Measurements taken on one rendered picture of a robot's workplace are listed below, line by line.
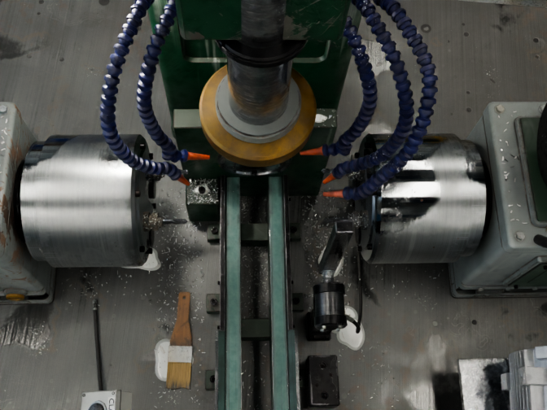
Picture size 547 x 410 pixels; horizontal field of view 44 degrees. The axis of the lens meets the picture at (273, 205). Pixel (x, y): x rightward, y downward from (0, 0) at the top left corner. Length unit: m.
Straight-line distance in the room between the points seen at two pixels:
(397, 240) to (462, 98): 0.62
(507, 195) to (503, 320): 0.40
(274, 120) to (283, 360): 0.53
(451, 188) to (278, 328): 0.43
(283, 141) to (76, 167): 0.39
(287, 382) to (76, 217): 0.50
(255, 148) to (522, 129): 0.52
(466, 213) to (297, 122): 0.37
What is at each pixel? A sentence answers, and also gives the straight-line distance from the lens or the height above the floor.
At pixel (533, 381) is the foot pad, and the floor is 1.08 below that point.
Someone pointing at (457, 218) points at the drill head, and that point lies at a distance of 1.24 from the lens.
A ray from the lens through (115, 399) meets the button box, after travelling 1.20.
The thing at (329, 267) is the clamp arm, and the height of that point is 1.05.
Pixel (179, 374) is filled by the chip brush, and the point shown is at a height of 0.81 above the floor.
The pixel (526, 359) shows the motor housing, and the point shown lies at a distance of 1.31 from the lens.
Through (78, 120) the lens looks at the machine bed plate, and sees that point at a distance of 1.69.
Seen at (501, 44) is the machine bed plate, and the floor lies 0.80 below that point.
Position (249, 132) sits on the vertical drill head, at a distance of 1.01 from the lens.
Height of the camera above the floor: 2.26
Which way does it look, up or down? 69 degrees down
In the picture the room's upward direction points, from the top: 6 degrees clockwise
